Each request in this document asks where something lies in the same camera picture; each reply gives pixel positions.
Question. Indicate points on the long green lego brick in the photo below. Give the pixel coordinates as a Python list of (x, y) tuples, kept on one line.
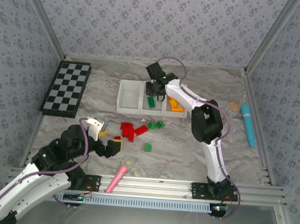
[(151, 101)]

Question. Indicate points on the rounded orange lego brick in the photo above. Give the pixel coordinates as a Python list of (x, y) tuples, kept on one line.
[(170, 97)]

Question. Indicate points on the small red lego brick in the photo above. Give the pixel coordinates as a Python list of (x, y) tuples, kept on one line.
[(117, 138)]

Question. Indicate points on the long orange lego brick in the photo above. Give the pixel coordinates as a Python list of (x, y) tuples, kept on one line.
[(178, 109)]

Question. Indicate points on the small green lego brick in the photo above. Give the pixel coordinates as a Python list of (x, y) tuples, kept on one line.
[(160, 124)]

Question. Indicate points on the long red lego brick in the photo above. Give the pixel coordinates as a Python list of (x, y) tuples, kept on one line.
[(140, 130)]

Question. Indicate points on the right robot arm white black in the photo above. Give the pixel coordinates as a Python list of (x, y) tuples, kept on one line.
[(206, 121)]

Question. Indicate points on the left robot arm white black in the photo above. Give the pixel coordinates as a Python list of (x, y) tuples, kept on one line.
[(29, 190)]

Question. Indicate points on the white plastic container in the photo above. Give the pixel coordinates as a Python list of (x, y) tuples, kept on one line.
[(175, 114), (156, 111), (129, 97)]

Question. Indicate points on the pink toy microphone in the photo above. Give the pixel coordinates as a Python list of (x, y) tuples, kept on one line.
[(120, 174)]

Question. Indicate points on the left circuit board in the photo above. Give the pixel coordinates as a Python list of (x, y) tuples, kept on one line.
[(77, 197)]

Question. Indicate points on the circuit board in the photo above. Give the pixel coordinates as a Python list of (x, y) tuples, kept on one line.
[(219, 208), (77, 197)]

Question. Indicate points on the black grey chessboard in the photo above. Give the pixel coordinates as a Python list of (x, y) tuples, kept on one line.
[(66, 84)]

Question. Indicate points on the small orange flat tile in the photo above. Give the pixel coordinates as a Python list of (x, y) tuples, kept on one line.
[(234, 106)]

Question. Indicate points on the grey metal panel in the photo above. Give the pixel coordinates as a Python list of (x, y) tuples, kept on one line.
[(143, 223)]

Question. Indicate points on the teal cylindrical toy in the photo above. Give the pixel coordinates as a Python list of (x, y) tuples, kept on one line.
[(248, 122)]

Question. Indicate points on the right circuit board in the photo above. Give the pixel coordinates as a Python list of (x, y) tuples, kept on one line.
[(219, 208)]

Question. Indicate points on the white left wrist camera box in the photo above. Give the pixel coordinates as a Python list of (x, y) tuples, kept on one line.
[(96, 128)]

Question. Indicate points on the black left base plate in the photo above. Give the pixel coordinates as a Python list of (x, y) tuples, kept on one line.
[(95, 183)]

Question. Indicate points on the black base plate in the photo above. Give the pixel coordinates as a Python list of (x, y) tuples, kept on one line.
[(198, 191), (95, 183)]

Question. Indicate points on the aluminium back rail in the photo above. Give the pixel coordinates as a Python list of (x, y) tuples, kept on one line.
[(117, 60)]

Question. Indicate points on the aluminium front rail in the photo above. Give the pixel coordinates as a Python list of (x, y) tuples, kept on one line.
[(159, 188)]

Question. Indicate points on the aluminium side rail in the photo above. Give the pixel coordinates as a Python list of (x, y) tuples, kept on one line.
[(250, 88)]

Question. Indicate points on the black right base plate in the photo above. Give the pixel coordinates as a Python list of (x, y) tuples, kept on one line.
[(198, 191)]

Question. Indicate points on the aluminium frame post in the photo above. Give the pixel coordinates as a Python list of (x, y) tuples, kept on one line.
[(271, 36), (45, 18)]

